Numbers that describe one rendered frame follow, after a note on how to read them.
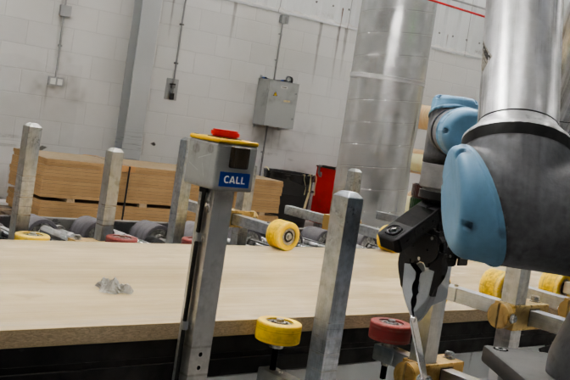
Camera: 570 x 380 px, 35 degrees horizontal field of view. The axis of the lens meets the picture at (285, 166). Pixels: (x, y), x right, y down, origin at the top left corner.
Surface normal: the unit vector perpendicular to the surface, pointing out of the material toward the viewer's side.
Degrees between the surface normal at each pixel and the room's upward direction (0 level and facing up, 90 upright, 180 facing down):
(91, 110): 90
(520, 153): 65
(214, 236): 90
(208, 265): 90
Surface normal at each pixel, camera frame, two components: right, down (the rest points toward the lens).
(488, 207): -0.07, 0.03
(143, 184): 0.59, 0.13
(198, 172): -0.75, -0.07
